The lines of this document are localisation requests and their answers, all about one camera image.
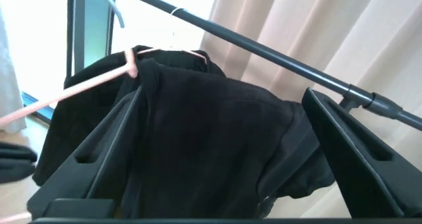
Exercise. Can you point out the window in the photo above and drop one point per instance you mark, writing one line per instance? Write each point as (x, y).
(33, 36)

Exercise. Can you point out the black clothes rack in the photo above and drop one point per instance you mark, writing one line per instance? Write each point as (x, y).
(263, 52)

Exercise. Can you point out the black garment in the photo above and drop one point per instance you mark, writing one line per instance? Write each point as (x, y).
(214, 145)

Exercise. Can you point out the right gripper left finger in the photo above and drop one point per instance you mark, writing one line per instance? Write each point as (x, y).
(99, 171)

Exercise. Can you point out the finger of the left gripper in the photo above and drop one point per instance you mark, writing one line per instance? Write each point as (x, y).
(16, 173)
(16, 151)

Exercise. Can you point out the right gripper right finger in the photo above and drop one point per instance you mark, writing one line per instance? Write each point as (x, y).
(366, 174)

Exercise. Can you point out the beige curtain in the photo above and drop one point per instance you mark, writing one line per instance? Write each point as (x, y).
(329, 26)
(8, 85)

